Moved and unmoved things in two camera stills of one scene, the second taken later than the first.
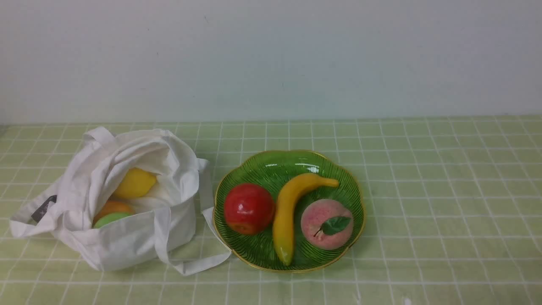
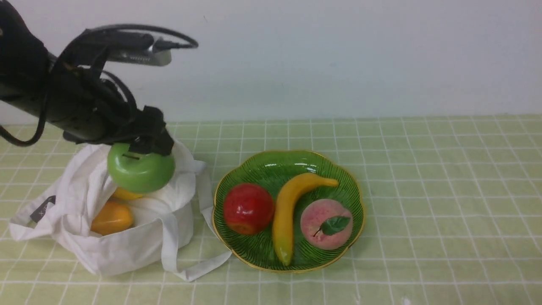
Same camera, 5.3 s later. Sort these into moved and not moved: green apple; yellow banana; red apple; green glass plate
Moved: green apple
Not moved: green glass plate; red apple; yellow banana
